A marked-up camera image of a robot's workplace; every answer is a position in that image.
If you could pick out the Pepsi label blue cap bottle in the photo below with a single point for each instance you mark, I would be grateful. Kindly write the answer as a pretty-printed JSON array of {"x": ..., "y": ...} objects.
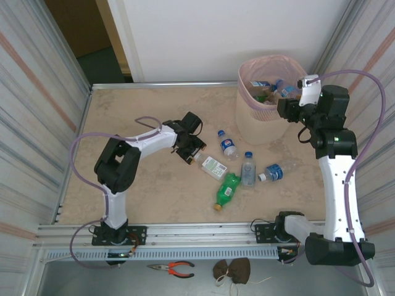
[{"x": 227, "y": 146}]

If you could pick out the square bottle green white label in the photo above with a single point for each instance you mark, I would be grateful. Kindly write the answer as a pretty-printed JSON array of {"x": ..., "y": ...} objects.
[{"x": 213, "y": 166}]

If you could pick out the blue label white cap bottle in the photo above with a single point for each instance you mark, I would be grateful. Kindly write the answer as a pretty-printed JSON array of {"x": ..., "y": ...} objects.
[{"x": 274, "y": 172}]

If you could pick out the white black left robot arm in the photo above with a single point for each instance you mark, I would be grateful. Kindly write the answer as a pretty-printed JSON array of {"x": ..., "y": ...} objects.
[{"x": 154, "y": 142}]

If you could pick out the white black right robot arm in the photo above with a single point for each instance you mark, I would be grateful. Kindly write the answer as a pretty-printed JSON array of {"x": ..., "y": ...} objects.
[{"x": 339, "y": 197}]

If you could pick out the beige ribbed plastic bin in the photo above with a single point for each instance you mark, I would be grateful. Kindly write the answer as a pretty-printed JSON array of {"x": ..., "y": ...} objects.
[{"x": 262, "y": 129}]

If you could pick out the pink translucent bin liner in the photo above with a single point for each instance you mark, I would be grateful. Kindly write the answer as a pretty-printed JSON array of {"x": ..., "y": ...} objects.
[{"x": 247, "y": 69}]

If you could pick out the soda water blue cap bottle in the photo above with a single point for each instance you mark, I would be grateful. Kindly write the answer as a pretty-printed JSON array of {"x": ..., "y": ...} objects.
[{"x": 248, "y": 169}]

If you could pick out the small circuit board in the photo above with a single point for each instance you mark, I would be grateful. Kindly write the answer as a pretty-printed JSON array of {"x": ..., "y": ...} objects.
[
  {"x": 288, "y": 251},
  {"x": 120, "y": 255}
]

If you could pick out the brown wooden door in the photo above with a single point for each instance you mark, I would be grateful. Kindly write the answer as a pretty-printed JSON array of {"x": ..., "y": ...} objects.
[{"x": 77, "y": 24}]

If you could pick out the brown cloth pouch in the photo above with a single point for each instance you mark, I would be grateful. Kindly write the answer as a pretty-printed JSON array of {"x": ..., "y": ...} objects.
[{"x": 237, "y": 271}]

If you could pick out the aluminium back rail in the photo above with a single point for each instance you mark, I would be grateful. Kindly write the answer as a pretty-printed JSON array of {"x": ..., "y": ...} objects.
[{"x": 169, "y": 84}]

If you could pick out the white door frame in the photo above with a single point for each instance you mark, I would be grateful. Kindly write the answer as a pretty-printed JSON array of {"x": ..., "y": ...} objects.
[{"x": 126, "y": 46}]

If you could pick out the aluminium front rail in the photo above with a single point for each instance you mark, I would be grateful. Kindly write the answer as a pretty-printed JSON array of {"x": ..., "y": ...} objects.
[{"x": 200, "y": 232}]

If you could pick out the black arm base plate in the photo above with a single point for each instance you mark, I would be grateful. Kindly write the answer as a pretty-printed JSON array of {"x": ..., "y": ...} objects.
[
  {"x": 262, "y": 231},
  {"x": 139, "y": 232}
]

